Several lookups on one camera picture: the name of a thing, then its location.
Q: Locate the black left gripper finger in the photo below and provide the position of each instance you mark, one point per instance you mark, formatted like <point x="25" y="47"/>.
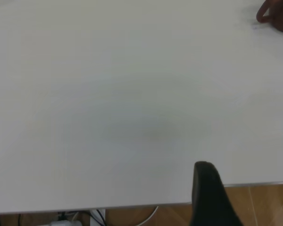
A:
<point x="210" y="200"/>

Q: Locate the white table leg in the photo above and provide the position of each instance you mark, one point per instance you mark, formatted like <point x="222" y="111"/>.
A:
<point x="93" y="221"/>

